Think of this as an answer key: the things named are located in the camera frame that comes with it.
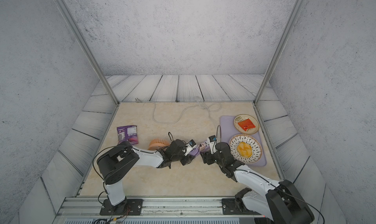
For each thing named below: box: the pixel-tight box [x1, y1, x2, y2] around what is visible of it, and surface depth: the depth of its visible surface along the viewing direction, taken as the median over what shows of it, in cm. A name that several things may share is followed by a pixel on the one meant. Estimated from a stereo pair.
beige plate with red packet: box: [233, 113, 260, 135], surface depth 107 cm
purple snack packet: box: [116, 125, 139, 146], surface depth 101 cm
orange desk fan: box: [147, 137, 170, 151], surface depth 84 cm
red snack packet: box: [237, 118, 257, 132], surface depth 106 cm
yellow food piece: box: [236, 141, 253, 158], surface depth 91 cm
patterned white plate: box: [229, 134, 263, 164], surface depth 93 cm
